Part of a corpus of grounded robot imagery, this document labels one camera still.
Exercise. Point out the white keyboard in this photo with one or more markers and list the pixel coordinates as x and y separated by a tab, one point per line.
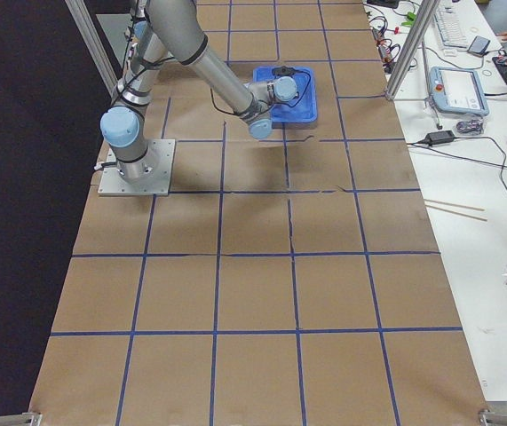
449	27

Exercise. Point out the blue teach pendant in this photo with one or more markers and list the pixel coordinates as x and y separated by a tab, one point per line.
457	91

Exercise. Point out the blue plastic tray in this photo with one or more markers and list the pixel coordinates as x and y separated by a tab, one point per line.
302	109

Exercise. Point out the black power adapter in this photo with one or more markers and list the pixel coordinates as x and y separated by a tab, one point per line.
439	137

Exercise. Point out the wooden chopstick pair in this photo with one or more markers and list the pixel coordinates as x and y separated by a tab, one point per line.
460	210

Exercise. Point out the aluminium frame post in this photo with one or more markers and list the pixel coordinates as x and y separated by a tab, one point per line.
415	36

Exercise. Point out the black smartphone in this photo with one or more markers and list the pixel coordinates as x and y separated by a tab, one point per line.
478	46

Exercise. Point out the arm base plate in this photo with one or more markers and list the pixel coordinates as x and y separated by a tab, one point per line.
149	176

